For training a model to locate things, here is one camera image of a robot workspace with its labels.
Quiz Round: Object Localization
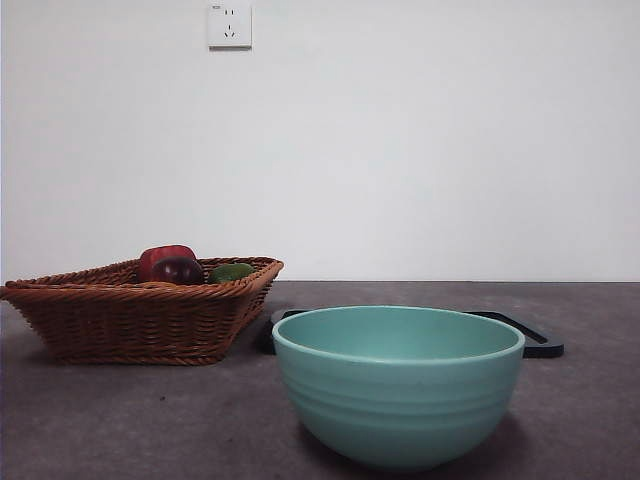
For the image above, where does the dark red plum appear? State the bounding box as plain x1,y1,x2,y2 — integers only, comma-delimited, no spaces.
151,255,205,286

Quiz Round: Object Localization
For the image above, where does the dark rectangular tray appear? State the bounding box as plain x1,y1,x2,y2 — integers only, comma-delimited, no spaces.
255,308,565,359

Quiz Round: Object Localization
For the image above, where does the red apple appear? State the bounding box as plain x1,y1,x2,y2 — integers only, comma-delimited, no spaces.
138,243,198,282

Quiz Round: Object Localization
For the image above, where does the green lime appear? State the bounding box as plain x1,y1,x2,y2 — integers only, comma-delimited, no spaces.
208,262,256,284

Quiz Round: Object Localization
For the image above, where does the white wall socket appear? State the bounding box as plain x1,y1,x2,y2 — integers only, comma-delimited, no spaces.
208,2,253,50

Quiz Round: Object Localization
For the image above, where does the brown wicker basket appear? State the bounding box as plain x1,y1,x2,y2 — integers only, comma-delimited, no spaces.
0,255,285,366

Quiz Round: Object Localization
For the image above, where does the teal ribbed bowl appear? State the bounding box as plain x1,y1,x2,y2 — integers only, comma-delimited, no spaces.
272,304,526,474

